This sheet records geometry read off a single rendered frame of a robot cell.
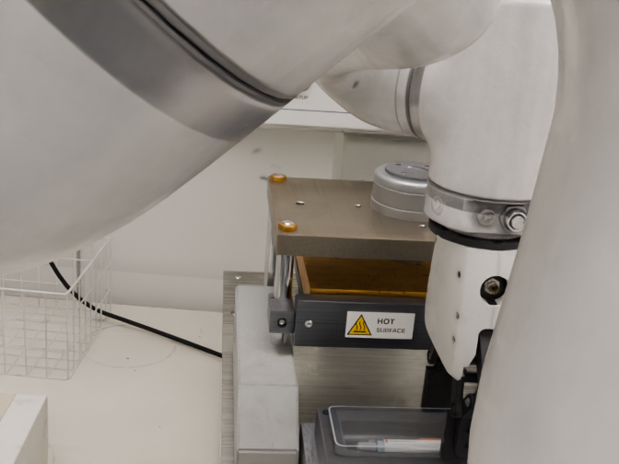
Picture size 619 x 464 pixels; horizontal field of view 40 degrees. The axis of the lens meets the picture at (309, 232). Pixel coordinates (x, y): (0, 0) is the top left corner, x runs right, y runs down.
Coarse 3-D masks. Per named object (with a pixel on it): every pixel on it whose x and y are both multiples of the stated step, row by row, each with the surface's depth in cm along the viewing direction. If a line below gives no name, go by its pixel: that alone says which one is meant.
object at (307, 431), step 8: (304, 424) 71; (312, 424) 71; (304, 432) 70; (312, 432) 70; (304, 440) 69; (312, 440) 69; (304, 448) 68; (312, 448) 68; (304, 456) 67; (312, 456) 67
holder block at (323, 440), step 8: (320, 408) 69; (328, 408) 69; (320, 416) 68; (320, 424) 67; (328, 424) 67; (320, 432) 66; (328, 432) 66; (320, 440) 66; (328, 440) 65; (320, 448) 66; (328, 448) 64; (320, 456) 66; (328, 456) 63; (336, 456) 63
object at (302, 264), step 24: (312, 264) 81; (336, 264) 81; (360, 264) 82; (384, 264) 82; (408, 264) 83; (312, 288) 76; (336, 288) 76; (360, 288) 76; (384, 288) 77; (408, 288) 77
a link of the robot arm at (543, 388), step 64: (192, 0) 12; (256, 0) 12; (320, 0) 13; (384, 0) 14; (576, 0) 11; (256, 64) 13; (320, 64) 14; (576, 64) 11; (576, 128) 11; (576, 192) 10; (576, 256) 10; (512, 320) 11; (576, 320) 10; (512, 384) 11; (576, 384) 10; (512, 448) 10; (576, 448) 9
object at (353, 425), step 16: (336, 416) 66; (352, 416) 66; (368, 416) 67; (384, 416) 67; (400, 416) 67; (416, 416) 67; (432, 416) 67; (336, 432) 64; (352, 432) 64; (368, 432) 64; (384, 432) 65; (400, 432) 65; (416, 432) 65; (432, 432) 65
